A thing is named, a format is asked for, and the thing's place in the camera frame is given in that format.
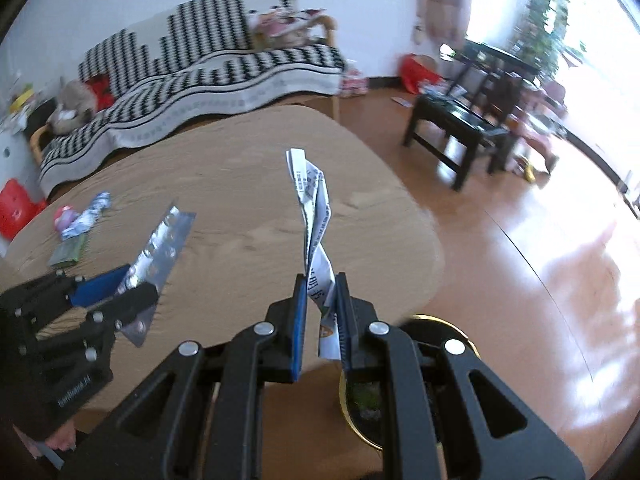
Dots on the pink ride-on toy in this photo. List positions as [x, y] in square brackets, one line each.
[542, 125]

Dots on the black bin with gold rim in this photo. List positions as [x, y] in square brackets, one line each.
[361, 412]

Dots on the small flat floor packet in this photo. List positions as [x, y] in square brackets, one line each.
[402, 102]

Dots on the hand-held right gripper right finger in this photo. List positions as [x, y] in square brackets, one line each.
[342, 330]

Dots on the blue white paper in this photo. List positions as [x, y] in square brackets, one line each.
[92, 216]

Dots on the pink purple toy figure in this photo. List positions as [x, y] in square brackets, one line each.
[65, 219]

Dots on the person's left hand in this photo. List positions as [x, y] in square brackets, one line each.
[62, 438]

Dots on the red bag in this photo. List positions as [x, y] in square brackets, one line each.
[417, 74]

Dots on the white printed paper strip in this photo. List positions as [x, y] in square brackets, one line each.
[315, 200]

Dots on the white cabinet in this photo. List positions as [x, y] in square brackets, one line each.
[12, 157]

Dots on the green potted plant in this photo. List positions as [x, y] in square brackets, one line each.
[545, 15]

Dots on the pink printed pillow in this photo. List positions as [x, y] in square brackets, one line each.
[290, 20]

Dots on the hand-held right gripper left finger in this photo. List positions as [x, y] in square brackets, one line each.
[298, 330]

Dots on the wooden sofa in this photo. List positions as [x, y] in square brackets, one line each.
[330, 30]

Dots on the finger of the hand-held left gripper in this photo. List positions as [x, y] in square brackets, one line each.
[100, 285]
[127, 307]

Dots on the black white striped blanket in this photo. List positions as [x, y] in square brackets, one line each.
[200, 80]

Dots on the red bear plastic chair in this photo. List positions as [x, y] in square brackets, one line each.
[17, 210]

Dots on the hanging tassel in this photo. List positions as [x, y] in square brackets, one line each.
[417, 32]

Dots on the beige plush toy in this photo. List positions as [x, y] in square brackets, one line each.
[282, 39]

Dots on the silver blister pack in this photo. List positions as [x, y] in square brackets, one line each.
[165, 240]

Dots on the small yellow floor toy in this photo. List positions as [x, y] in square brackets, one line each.
[529, 170]

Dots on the checked curtain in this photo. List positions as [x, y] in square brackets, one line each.
[450, 0]

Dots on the scattered floor papers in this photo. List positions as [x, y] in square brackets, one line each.
[355, 82]

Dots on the black wooden chair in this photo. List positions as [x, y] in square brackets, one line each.
[460, 125]

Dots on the red black plaid cloth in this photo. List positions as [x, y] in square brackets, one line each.
[100, 90]

